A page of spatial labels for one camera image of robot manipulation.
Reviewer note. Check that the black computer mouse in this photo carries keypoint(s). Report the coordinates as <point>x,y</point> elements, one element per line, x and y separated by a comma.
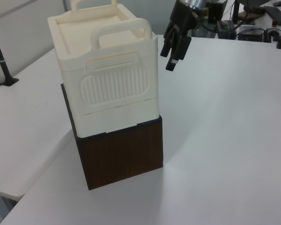
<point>278,3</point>

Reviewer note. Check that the cream plastic storage cabinet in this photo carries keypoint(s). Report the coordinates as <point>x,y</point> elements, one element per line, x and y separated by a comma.
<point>117,112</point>

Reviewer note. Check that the black device with green label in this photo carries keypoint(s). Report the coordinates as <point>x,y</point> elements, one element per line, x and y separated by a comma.
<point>226,29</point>

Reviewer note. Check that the black keyboard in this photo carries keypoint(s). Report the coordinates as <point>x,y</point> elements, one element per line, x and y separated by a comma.
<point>276,15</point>

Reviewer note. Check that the black electronics box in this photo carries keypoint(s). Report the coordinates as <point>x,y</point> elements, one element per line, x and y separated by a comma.
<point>251,36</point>

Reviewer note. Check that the black pole with base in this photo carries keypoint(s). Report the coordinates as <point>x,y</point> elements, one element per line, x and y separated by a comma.
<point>10,81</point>

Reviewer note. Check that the Franka robot arm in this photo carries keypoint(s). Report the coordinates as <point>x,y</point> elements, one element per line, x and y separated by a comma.
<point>196,2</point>

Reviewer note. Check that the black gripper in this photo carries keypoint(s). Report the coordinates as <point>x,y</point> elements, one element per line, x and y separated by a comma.
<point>183,16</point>

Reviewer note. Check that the thin black upright pole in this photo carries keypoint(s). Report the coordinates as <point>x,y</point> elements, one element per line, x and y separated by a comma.
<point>235,11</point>

